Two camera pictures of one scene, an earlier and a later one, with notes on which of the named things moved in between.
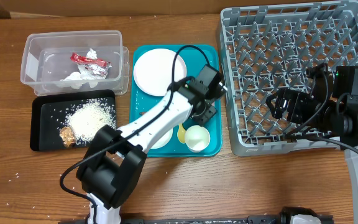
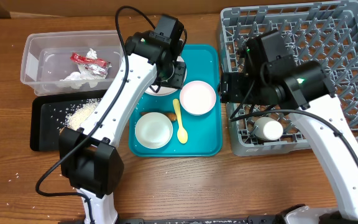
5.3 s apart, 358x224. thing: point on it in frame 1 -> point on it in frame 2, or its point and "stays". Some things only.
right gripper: (296, 98) -> (230, 90)
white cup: (197, 138) -> (266, 128)
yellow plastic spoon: (181, 134) stays
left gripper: (211, 111) -> (178, 80)
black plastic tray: (48, 112) stays
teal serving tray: (154, 70) stays
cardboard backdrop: (2, 9) stays
